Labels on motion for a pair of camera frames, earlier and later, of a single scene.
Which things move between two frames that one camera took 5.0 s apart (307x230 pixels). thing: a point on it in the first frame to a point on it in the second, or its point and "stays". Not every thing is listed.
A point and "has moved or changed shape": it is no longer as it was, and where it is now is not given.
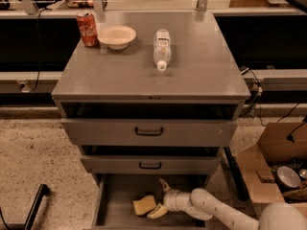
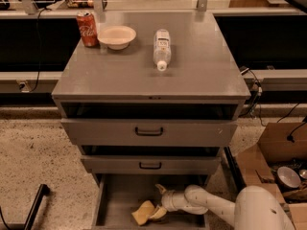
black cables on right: [245, 70] stays
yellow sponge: [145, 204] has moved or changed shape
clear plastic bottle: [162, 49] stays
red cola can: [88, 30] stays
